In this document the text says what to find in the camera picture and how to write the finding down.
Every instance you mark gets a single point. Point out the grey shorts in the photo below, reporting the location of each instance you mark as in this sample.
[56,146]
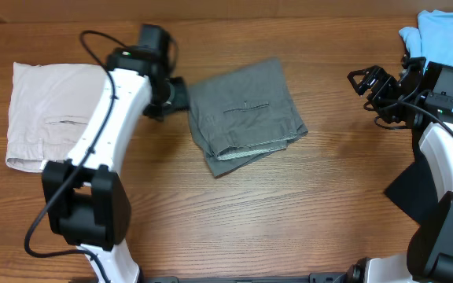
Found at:
[242,116]

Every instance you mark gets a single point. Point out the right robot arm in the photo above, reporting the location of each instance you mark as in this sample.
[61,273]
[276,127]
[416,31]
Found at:
[419,100]

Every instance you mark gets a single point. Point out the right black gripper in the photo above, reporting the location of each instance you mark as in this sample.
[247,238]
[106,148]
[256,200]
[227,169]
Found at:
[384,81]

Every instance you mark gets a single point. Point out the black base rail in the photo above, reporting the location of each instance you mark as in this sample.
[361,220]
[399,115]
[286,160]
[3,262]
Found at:
[311,278]

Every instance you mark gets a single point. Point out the black garment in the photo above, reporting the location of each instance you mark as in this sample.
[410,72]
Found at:
[414,191]

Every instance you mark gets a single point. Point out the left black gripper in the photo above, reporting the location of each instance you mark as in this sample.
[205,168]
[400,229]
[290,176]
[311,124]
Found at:
[181,100]

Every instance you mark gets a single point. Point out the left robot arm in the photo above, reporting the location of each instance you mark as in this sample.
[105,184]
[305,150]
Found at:
[85,200]

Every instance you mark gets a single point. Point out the folded beige shorts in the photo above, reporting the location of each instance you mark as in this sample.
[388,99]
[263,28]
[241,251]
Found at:
[49,110]

